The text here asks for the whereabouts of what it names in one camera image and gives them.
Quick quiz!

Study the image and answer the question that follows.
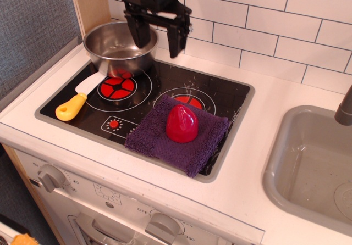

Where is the grey faucet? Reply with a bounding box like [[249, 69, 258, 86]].
[[334, 86, 352, 126]]

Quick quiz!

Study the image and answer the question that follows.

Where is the toy knife yellow handle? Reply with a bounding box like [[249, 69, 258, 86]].
[[55, 72, 106, 121]]

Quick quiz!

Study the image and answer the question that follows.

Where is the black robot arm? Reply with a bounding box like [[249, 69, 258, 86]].
[[122, 0, 192, 58]]

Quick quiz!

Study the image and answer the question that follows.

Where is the black toy stovetop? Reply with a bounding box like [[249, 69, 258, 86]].
[[35, 60, 255, 182]]

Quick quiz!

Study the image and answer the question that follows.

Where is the grey right oven knob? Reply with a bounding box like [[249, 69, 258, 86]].
[[145, 213, 181, 244]]

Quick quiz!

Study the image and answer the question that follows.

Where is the orange fuzzy object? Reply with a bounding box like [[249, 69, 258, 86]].
[[11, 233, 39, 245]]

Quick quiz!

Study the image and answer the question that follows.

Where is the silver metal bowl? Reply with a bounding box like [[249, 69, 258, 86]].
[[84, 21, 158, 79]]

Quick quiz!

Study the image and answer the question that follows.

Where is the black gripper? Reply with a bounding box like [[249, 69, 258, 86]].
[[122, 0, 192, 58]]

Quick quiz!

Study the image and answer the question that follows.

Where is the grey left oven knob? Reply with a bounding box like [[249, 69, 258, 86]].
[[38, 164, 66, 193]]

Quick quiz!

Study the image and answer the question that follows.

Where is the grey oven knob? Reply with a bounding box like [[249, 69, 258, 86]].
[[145, 213, 181, 244], [38, 164, 66, 193]]

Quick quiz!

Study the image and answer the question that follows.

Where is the grey toy sink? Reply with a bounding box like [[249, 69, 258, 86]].
[[263, 105, 351, 236]]

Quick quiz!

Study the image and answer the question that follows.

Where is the red toy strawberry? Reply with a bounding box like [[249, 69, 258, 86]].
[[166, 104, 199, 143]]

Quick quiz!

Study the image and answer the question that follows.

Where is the oven door handle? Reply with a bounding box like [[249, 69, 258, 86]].
[[70, 213, 158, 244]]

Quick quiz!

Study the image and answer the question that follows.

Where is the wooden side post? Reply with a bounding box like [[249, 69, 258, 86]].
[[73, 0, 111, 38]]

